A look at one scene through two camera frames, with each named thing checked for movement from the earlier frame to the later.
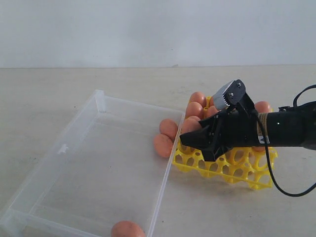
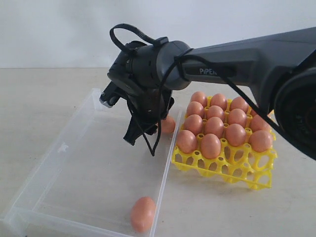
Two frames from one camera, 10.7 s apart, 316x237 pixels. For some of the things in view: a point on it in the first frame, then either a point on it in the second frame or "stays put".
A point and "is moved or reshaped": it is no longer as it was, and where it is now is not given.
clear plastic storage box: (109, 165) stays put
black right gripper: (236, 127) to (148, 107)
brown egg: (163, 145) is moved or reshaped
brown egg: (127, 228) to (142, 214)
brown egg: (194, 108) stays put
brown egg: (198, 98) stays put
